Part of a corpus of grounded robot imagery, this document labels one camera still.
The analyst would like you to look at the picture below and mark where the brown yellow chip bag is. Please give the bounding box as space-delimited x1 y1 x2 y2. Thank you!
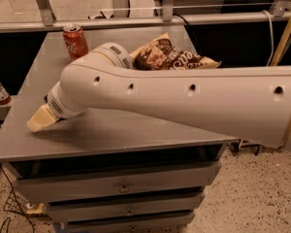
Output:
130 33 221 71

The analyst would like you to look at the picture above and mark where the white cable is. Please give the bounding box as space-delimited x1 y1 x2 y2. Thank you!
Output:
262 10 275 67

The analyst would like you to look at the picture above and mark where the grey drawer cabinet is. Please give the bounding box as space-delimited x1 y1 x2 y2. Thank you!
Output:
0 32 233 233

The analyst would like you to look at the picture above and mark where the orange coke can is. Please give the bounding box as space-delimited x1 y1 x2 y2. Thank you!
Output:
63 23 89 60

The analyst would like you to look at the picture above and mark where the top grey drawer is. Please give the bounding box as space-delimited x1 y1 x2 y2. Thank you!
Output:
14 161 221 203

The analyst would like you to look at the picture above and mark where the metal guard rail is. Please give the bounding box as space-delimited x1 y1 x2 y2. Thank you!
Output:
0 0 291 32

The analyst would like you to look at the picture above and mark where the bottom grey drawer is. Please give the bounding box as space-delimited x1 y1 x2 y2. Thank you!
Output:
60 211 196 233

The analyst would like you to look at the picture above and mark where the grey drawer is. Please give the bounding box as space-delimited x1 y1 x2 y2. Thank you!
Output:
47 192 205 222
60 211 196 233
14 161 221 203

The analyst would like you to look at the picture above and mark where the black wire basket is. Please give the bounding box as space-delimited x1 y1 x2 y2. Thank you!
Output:
0 168 36 233

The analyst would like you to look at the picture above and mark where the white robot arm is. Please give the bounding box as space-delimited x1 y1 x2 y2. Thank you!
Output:
27 43 291 150

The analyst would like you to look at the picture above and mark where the middle grey drawer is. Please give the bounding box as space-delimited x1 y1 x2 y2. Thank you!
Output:
47 192 205 222

